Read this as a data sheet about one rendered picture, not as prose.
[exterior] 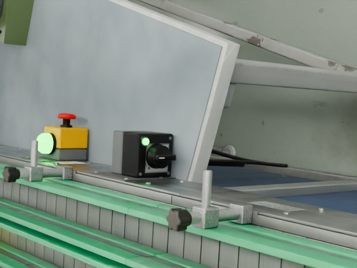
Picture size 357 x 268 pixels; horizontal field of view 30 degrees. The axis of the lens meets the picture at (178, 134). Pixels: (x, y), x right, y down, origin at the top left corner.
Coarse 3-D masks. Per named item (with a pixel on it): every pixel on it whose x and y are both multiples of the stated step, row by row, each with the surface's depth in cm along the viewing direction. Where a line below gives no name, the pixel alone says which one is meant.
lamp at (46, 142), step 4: (40, 136) 140; (44, 136) 139; (48, 136) 140; (52, 136) 140; (40, 140) 139; (44, 140) 139; (48, 140) 139; (52, 140) 139; (40, 144) 139; (44, 144) 139; (48, 144) 139; (52, 144) 139; (40, 148) 139; (44, 148) 139; (48, 148) 139; (52, 148) 140; (40, 152) 140; (44, 152) 140; (48, 152) 140; (52, 152) 140
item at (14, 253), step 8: (0, 248) 140; (8, 248) 139; (16, 248) 140; (0, 256) 132; (8, 256) 134; (16, 256) 134; (24, 256) 133; (32, 256) 134; (0, 264) 128; (8, 264) 126; (16, 264) 127; (24, 264) 128; (32, 264) 129; (40, 264) 128; (48, 264) 128
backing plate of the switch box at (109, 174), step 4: (92, 172) 122; (96, 172) 121; (100, 172) 122; (104, 172) 123; (108, 172) 123; (104, 176) 118; (108, 176) 117; (112, 176) 118; (116, 176) 118; (120, 176) 118; (124, 176) 119; (128, 176) 119; (124, 180) 113; (128, 180) 114; (132, 180) 114
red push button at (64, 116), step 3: (60, 114) 142; (63, 114) 142; (66, 114) 142; (69, 114) 142; (72, 114) 143; (57, 117) 143; (60, 117) 142; (63, 117) 142; (66, 117) 142; (69, 117) 142; (72, 117) 142; (75, 117) 143; (63, 120) 143; (66, 120) 143; (69, 120) 143; (63, 123) 143; (66, 123) 143; (69, 123) 143
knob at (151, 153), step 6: (156, 144) 118; (150, 150) 117; (156, 150) 117; (162, 150) 117; (168, 150) 118; (150, 156) 117; (156, 156) 116; (162, 156) 116; (168, 156) 117; (174, 156) 118; (150, 162) 117; (156, 162) 117; (162, 162) 118; (168, 162) 118; (156, 168) 118; (162, 168) 118
